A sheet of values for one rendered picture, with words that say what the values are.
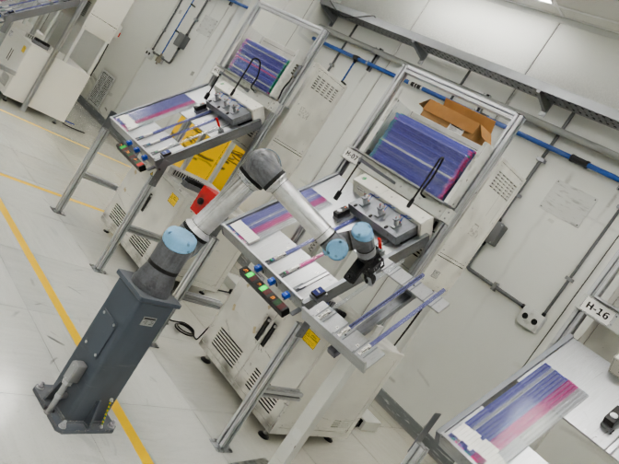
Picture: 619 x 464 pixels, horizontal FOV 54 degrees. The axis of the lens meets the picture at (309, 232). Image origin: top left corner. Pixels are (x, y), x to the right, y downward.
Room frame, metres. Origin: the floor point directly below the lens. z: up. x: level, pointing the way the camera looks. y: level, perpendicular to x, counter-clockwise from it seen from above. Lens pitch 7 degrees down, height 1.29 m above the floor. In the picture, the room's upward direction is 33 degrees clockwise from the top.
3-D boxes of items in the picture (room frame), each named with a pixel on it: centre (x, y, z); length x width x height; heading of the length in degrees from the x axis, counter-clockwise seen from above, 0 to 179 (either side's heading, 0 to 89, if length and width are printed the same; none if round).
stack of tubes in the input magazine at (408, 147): (3.05, -0.27, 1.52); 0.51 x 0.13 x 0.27; 49
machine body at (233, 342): (3.18, -0.30, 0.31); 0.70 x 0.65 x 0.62; 49
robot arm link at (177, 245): (2.11, 0.37, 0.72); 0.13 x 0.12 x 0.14; 2
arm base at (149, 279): (2.10, 0.37, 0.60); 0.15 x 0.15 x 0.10
